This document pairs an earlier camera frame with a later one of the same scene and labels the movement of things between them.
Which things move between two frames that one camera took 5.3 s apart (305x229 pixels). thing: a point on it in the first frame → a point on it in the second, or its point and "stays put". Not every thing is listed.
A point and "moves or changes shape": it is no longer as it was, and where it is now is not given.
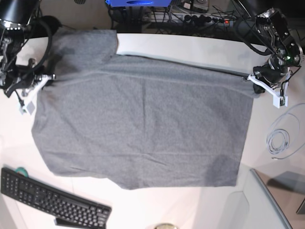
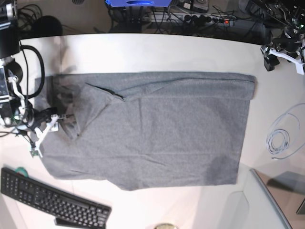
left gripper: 27,80 → 35,119
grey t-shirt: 143,123 moves or changes shape
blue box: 138,3 stays put
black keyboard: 68,212 stays put
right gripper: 269,75 → 288,46
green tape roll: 23,170 stays put
